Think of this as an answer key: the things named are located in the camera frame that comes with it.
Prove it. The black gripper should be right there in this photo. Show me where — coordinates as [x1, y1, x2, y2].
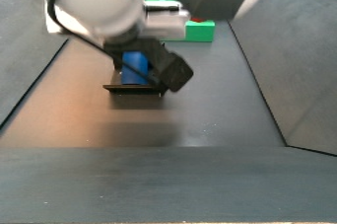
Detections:
[104, 38, 193, 92]

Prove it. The blue oval cylinder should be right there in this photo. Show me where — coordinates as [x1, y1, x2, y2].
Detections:
[121, 51, 149, 85]

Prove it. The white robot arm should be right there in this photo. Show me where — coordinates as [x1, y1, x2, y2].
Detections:
[46, 0, 260, 93]

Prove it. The black flat fixture plate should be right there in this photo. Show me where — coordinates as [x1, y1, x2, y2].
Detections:
[103, 69, 169, 97]

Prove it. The green shape sorter block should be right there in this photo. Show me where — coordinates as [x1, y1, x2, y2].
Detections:
[145, 0, 216, 42]

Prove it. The red hexagon peg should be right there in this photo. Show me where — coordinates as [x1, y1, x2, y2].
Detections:
[189, 17, 207, 23]

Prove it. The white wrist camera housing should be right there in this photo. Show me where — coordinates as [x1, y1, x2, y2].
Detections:
[141, 0, 191, 40]

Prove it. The black cable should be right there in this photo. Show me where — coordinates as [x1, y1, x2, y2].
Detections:
[47, 0, 165, 86]

